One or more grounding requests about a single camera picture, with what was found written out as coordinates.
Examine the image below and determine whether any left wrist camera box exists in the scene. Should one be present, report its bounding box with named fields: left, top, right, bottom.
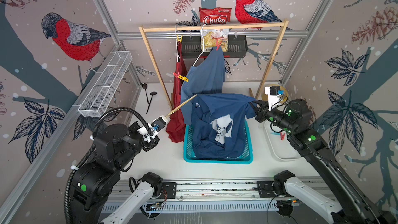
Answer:
left=137, top=115, right=169, bottom=139

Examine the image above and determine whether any yellow plastic hanger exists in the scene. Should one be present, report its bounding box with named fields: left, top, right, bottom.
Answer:
left=165, top=94, right=197, bottom=118

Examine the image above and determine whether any red clothespin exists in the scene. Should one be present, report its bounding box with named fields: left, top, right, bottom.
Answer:
left=216, top=39, right=223, bottom=50
left=280, top=132, right=286, bottom=141

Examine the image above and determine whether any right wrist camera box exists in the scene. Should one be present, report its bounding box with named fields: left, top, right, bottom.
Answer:
left=264, top=85, right=284, bottom=111

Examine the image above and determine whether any wooden clothes rack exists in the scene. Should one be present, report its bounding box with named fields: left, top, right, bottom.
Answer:
left=139, top=20, right=289, bottom=109

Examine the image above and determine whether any black ladle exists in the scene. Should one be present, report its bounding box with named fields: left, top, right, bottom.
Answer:
left=141, top=83, right=149, bottom=104

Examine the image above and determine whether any black wall basket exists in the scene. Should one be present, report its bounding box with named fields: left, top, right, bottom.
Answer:
left=181, top=36, right=248, bottom=59

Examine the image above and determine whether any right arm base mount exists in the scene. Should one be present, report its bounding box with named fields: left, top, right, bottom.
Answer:
left=256, top=181, right=293, bottom=198

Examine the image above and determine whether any black spoon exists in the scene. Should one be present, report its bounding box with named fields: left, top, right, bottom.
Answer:
left=146, top=91, right=157, bottom=114

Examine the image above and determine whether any dark red t-shirt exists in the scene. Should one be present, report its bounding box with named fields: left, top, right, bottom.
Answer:
left=166, top=43, right=187, bottom=143

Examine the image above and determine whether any teal plastic basket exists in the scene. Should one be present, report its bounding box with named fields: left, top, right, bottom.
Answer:
left=183, top=120, right=254, bottom=164

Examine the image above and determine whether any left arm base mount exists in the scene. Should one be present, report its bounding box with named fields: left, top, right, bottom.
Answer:
left=150, top=182, right=177, bottom=200

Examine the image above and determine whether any navy printed t-shirt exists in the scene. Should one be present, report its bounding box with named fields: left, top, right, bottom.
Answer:
left=191, top=93, right=256, bottom=160

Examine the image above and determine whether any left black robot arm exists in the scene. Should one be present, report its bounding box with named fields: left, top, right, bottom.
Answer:
left=63, top=107, right=168, bottom=224

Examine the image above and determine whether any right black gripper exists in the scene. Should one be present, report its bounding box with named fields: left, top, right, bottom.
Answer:
left=249, top=99, right=296, bottom=136

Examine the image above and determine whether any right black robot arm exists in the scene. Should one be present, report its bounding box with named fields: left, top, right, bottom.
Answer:
left=251, top=99, right=397, bottom=224

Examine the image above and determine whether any slate blue t-shirt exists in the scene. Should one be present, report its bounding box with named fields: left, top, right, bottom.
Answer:
left=180, top=54, right=225, bottom=125

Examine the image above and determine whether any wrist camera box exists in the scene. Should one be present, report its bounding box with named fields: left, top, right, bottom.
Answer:
left=264, top=85, right=284, bottom=111
left=137, top=115, right=169, bottom=139

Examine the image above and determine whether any yellow chips bag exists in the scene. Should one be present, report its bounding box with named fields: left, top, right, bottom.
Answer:
left=203, top=29, right=229, bottom=52

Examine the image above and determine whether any white wire hanger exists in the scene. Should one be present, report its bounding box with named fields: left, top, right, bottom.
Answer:
left=192, top=24, right=206, bottom=67
left=175, top=26, right=180, bottom=63

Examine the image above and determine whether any white plastic tray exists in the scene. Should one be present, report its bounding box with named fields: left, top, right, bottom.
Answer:
left=263, top=122, right=301, bottom=162

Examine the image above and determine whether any white wire shelf basket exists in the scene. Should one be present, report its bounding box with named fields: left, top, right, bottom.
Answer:
left=78, top=51, right=132, bottom=118

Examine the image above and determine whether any red Chuba snack bag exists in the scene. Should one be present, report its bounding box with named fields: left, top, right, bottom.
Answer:
left=199, top=7, right=232, bottom=25

